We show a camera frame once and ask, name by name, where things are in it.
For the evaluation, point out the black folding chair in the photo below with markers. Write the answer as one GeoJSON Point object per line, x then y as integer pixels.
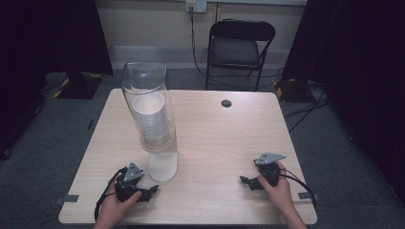
{"type": "Point", "coordinates": [235, 51]}

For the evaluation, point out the person's right hand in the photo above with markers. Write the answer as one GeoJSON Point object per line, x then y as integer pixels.
{"type": "Point", "coordinates": [280, 195]}

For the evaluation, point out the person's left hand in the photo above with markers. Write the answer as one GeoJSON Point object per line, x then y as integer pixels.
{"type": "Point", "coordinates": [113, 208]}

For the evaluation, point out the stack of white paper cups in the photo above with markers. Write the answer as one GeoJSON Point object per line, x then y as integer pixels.
{"type": "Point", "coordinates": [153, 120]}

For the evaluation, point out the grey tape strip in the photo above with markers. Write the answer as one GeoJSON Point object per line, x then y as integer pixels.
{"type": "Point", "coordinates": [67, 199]}
{"type": "Point", "coordinates": [307, 196]}

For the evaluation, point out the black curtain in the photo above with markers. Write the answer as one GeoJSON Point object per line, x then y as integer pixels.
{"type": "Point", "coordinates": [356, 63]}
{"type": "Point", "coordinates": [38, 47]}

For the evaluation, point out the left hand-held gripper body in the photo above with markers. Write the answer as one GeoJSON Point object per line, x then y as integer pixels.
{"type": "Point", "coordinates": [127, 186]}

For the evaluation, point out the white wall socket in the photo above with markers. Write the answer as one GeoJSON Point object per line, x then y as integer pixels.
{"type": "Point", "coordinates": [196, 5]}

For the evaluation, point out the black stand base striped tape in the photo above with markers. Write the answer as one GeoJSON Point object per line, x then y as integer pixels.
{"type": "Point", "coordinates": [79, 86]}
{"type": "Point", "coordinates": [296, 90]}

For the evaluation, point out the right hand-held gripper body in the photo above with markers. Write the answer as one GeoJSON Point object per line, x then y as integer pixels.
{"type": "Point", "coordinates": [271, 173]}

